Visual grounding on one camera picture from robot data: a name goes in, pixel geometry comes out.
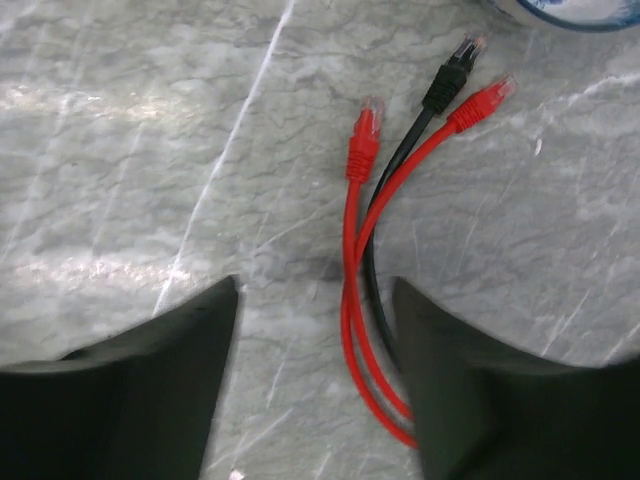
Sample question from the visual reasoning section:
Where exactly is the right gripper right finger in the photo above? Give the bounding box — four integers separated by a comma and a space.
392, 278, 639, 479

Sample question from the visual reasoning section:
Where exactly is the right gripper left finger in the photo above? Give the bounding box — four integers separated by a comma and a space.
1, 276, 239, 479

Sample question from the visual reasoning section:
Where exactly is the red ethernet cable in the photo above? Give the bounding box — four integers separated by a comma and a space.
339, 73, 519, 416
339, 96, 421, 450

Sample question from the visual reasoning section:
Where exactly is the blue white porcelain bowl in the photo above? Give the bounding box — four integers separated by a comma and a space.
484, 0, 639, 33

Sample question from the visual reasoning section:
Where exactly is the black ethernet cable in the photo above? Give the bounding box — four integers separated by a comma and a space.
362, 33, 489, 371

